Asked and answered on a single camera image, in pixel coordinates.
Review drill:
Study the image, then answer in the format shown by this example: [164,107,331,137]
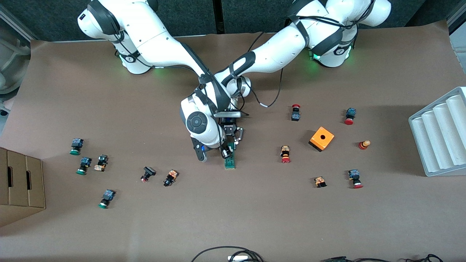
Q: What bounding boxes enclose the green load switch white handle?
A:
[223,143,236,170]

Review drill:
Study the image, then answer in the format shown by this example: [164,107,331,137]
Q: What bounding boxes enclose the black button orange block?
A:
[163,169,179,187]

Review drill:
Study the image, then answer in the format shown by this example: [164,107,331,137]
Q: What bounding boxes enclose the brown paper table cover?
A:
[0,20,466,262]

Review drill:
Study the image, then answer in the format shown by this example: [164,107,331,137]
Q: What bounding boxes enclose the black square red button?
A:
[140,166,157,183]

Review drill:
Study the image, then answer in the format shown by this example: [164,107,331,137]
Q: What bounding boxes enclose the red mushroom button blue block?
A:
[344,107,357,126]
[348,169,364,189]

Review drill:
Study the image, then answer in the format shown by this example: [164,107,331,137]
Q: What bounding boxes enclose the green push button blue block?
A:
[76,157,92,175]
[70,138,84,156]
[98,189,116,209]

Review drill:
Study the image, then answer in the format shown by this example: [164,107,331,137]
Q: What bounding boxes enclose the grey ridged tray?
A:
[408,86,466,177]

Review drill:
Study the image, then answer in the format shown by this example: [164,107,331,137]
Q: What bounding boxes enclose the brown cardboard box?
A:
[0,147,47,228]

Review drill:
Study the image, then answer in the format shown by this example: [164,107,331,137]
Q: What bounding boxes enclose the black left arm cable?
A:
[238,31,284,108]

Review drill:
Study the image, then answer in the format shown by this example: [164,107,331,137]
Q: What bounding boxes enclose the orange button enclosure box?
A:
[309,126,335,152]

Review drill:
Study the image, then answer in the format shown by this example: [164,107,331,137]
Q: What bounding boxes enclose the black looped cable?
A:
[191,246,264,262]

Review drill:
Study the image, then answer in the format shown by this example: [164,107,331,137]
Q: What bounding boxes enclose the black cable bundle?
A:
[320,256,390,262]

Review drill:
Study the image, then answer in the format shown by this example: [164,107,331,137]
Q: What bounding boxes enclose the grey metal frame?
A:
[0,5,37,117]

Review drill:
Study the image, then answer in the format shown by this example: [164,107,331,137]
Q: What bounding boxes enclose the thin black curled cable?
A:
[405,254,444,262]

